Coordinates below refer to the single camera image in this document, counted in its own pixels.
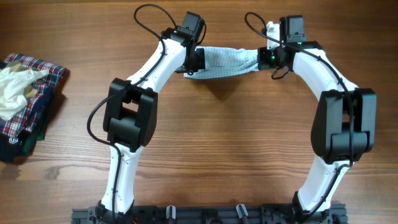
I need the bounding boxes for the light blue striped baby pants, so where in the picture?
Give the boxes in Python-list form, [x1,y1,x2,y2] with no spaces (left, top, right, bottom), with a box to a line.
[183,47,259,80]

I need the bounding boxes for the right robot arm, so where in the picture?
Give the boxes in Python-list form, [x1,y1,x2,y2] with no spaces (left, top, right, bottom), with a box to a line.
[257,16,377,223]

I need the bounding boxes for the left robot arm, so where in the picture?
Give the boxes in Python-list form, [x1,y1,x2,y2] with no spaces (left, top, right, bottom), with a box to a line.
[96,12,206,223]

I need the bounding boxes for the olive green garment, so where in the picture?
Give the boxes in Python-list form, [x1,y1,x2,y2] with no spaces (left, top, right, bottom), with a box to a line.
[6,60,38,100]

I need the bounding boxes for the white baby garment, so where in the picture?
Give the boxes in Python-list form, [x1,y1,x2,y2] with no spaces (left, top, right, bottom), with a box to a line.
[1,68,49,121]

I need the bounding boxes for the dark green folded garment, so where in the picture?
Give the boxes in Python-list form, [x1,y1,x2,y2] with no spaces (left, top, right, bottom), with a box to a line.
[21,102,54,156]

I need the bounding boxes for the red blue plaid shirt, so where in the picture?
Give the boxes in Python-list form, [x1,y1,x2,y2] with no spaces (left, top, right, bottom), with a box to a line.
[1,53,68,138]

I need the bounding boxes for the navy blue folded garment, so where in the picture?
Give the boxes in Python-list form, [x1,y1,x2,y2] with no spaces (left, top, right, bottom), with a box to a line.
[0,83,53,163]

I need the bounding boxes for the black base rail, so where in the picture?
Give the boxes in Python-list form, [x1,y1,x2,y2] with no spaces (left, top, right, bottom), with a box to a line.
[70,204,348,224]

